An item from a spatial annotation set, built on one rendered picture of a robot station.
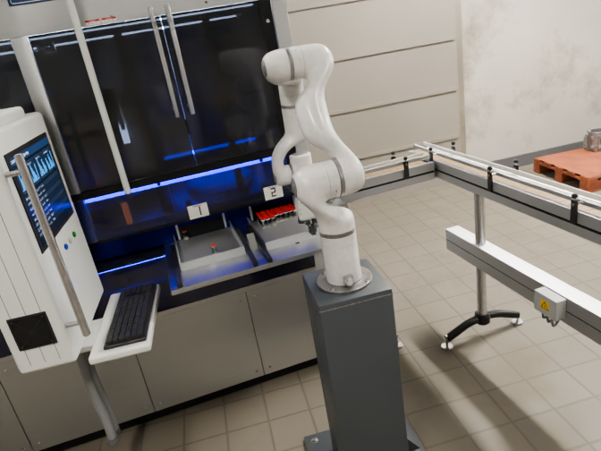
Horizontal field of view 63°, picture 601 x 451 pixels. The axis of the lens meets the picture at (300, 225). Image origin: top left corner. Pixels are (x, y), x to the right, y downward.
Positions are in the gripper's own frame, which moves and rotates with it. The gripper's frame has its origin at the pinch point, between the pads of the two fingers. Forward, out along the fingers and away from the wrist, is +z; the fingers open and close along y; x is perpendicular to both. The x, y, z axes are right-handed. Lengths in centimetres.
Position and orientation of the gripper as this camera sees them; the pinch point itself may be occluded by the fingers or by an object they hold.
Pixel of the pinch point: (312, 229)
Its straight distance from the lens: 198.9
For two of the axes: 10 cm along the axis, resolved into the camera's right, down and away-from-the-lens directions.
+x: 2.9, 2.9, -9.1
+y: -9.4, 2.5, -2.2
